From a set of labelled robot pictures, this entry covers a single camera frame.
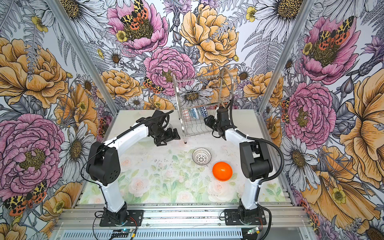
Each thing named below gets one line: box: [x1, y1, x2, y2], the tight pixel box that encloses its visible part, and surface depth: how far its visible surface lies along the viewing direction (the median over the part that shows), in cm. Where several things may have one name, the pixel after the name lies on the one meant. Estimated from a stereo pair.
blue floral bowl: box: [191, 107, 199, 120], surface depth 107 cm
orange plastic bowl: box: [212, 161, 233, 182], surface depth 88 cm
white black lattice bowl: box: [192, 147, 212, 165], surface depth 96 cm
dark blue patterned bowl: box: [182, 109, 191, 122], surface depth 104 cm
